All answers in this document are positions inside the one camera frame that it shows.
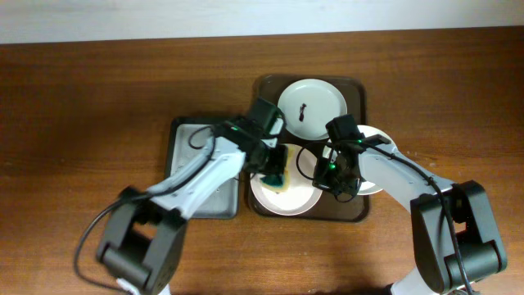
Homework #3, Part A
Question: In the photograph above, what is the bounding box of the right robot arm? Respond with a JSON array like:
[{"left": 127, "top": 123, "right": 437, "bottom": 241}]
[{"left": 313, "top": 115, "right": 508, "bottom": 294}]

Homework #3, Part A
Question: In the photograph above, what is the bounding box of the green and yellow sponge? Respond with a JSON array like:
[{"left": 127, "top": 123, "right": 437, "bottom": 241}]
[{"left": 260, "top": 145, "right": 295, "bottom": 193}]

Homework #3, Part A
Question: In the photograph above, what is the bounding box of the small black sponge tray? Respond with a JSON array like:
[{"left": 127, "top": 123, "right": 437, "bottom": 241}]
[{"left": 164, "top": 117, "right": 239, "bottom": 219}]

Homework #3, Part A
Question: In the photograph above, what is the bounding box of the white plate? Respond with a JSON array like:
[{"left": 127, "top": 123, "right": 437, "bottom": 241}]
[
  {"left": 250, "top": 143, "right": 323, "bottom": 216},
  {"left": 323, "top": 125, "right": 395, "bottom": 195},
  {"left": 278, "top": 79, "right": 347, "bottom": 141}
]

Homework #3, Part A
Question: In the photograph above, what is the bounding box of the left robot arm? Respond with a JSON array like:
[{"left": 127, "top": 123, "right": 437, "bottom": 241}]
[{"left": 96, "top": 98, "right": 287, "bottom": 294}]

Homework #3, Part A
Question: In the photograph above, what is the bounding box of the large brown serving tray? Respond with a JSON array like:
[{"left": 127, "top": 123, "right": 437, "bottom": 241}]
[{"left": 254, "top": 74, "right": 370, "bottom": 223}]

